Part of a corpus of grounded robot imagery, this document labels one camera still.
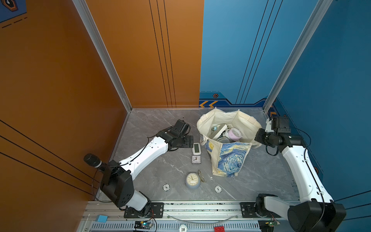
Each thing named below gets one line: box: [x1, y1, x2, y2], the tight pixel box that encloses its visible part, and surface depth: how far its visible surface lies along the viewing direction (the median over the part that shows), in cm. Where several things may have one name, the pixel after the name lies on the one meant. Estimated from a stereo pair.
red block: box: [214, 226, 226, 232], surface depth 68 cm
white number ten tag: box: [178, 223, 188, 232], surface depth 65 cm
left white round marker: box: [162, 183, 171, 192], surface depth 83 cm
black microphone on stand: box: [83, 153, 108, 172], surface depth 63 cm
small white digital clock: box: [192, 142, 202, 155], surface depth 95 cm
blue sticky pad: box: [95, 214, 109, 223], surface depth 72 cm
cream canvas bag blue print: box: [196, 107, 263, 178], surface depth 82 cm
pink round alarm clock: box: [228, 127, 243, 142], surface depth 92 cm
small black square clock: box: [191, 154, 201, 165], surface depth 91 cm
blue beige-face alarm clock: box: [185, 169, 205, 190], surface depth 81 cm
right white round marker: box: [214, 185, 223, 194], surface depth 81 cm
